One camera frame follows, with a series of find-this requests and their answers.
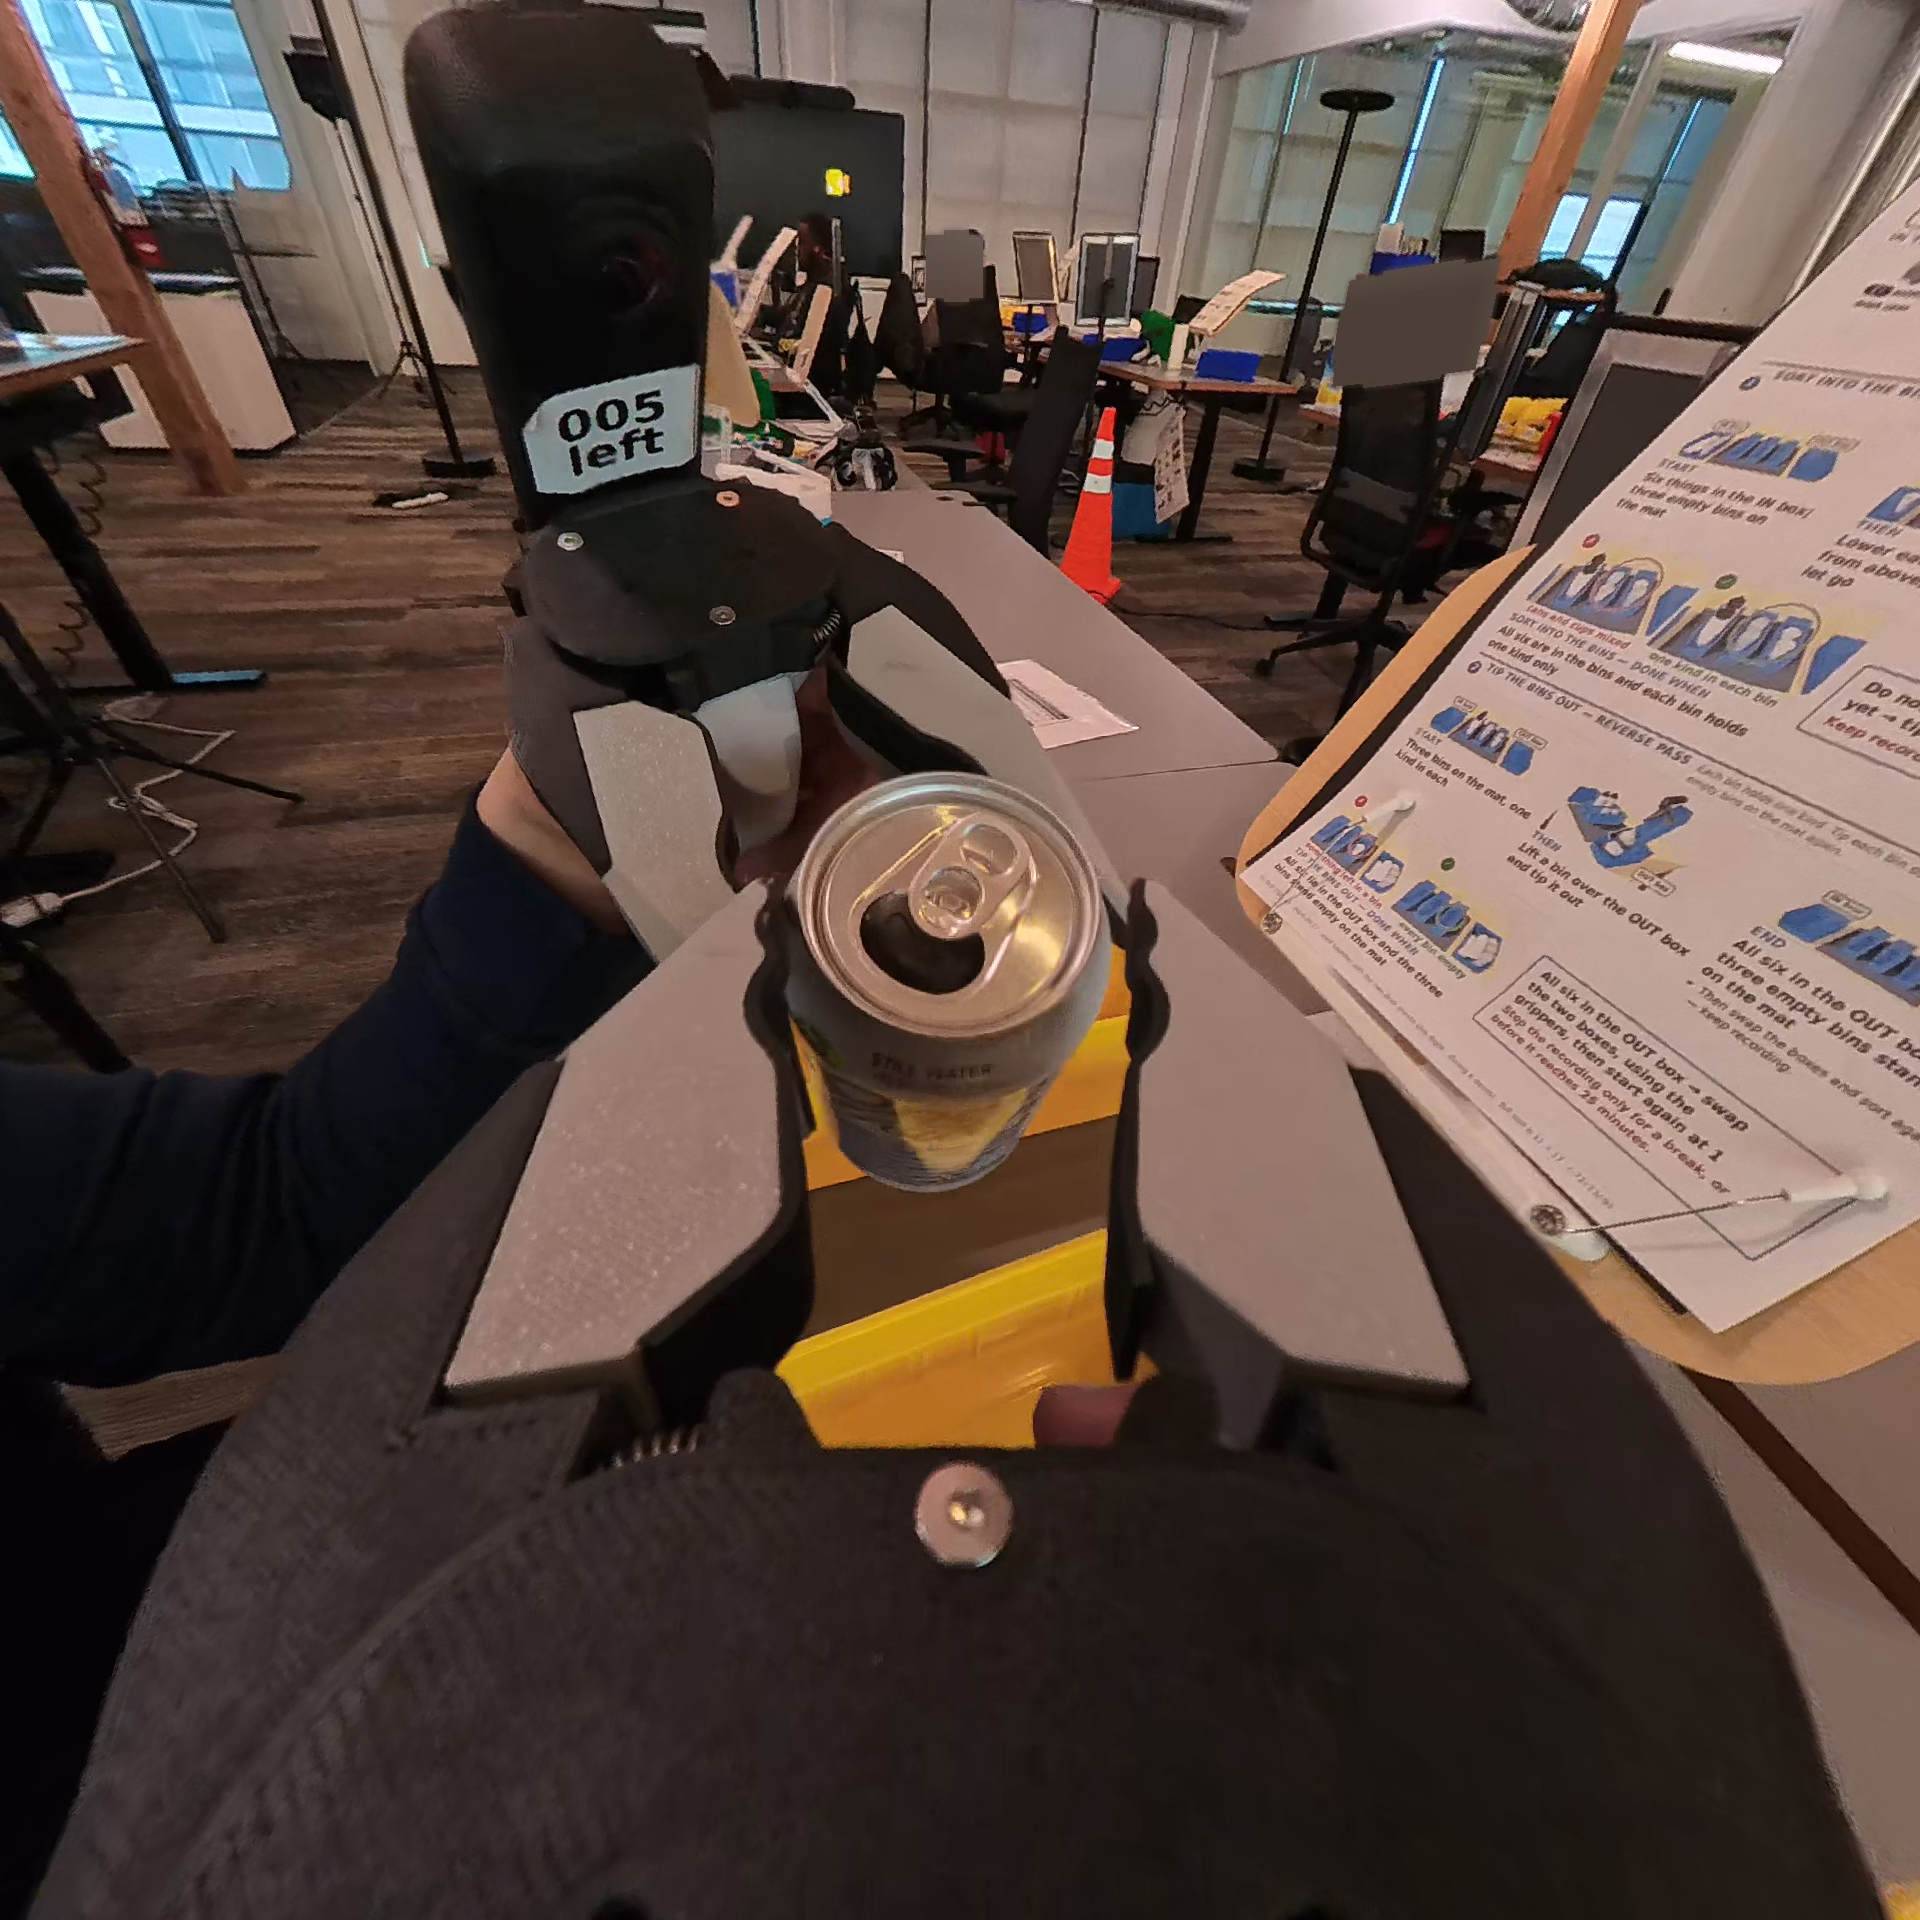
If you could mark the wooden post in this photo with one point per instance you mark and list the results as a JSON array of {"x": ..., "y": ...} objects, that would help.
[
  {"x": 135, "y": 331},
  {"x": 1575, "y": 119}
]

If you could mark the person's left hand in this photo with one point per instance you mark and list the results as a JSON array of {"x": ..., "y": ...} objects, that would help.
[{"x": 518, "y": 833}]

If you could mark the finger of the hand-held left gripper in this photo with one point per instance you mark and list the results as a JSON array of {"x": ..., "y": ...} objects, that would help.
[
  {"x": 646, "y": 811},
  {"x": 931, "y": 691}
]

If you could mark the printed instruction sheet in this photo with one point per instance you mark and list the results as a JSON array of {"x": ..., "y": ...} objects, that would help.
[{"x": 1651, "y": 751}]

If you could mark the person's left forearm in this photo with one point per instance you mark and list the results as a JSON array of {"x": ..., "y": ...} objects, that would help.
[{"x": 224, "y": 1171}]

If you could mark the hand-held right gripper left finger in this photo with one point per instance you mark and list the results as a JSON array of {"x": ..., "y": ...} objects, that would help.
[{"x": 646, "y": 1201}]

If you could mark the black floor lamp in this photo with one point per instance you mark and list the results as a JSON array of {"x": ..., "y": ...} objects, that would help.
[{"x": 1320, "y": 300}]

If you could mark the orange traffic cone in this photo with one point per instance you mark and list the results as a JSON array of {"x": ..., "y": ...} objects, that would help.
[{"x": 1096, "y": 525}]

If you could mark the black wall screen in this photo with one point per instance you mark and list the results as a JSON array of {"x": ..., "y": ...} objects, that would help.
[{"x": 811, "y": 182}]

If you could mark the wooden table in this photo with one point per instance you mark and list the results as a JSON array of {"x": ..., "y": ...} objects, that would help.
[{"x": 1202, "y": 379}]

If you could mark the standing desk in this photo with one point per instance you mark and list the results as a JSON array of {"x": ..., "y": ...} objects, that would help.
[{"x": 61, "y": 359}]

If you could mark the laminated paper sheet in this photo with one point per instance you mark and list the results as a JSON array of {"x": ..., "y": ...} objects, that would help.
[{"x": 1067, "y": 703}]

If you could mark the white cabinet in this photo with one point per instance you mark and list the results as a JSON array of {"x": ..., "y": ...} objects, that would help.
[{"x": 224, "y": 359}]

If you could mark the white blue-striped drink can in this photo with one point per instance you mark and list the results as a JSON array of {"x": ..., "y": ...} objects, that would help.
[{"x": 946, "y": 1049}]

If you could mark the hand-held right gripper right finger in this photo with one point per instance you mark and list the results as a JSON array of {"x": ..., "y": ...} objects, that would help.
[{"x": 1277, "y": 1201}]

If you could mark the black office chair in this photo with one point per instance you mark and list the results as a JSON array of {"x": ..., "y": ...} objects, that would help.
[
  {"x": 1381, "y": 481},
  {"x": 1050, "y": 422}
]

